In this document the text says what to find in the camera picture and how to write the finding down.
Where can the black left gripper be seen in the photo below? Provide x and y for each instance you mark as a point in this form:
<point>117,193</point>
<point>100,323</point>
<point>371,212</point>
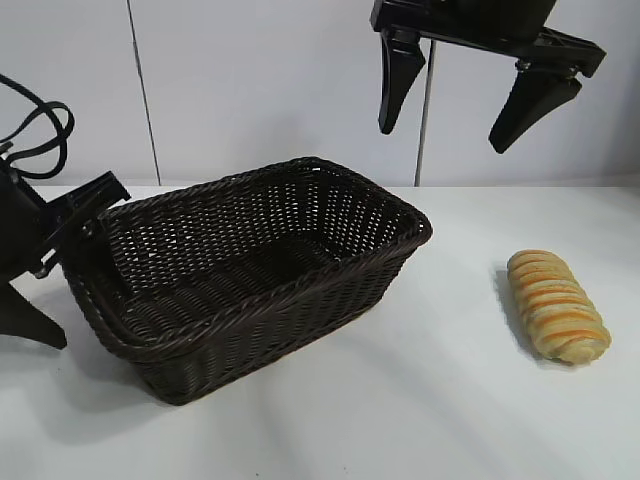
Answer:
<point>20,230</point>

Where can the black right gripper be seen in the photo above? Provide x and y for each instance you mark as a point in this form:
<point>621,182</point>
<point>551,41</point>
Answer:
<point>465,20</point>

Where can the long striped bread loaf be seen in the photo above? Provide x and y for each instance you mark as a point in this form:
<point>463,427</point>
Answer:
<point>555,305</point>

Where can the dark brown wicker basket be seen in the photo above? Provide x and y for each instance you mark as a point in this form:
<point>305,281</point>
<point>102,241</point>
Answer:
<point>280,320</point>

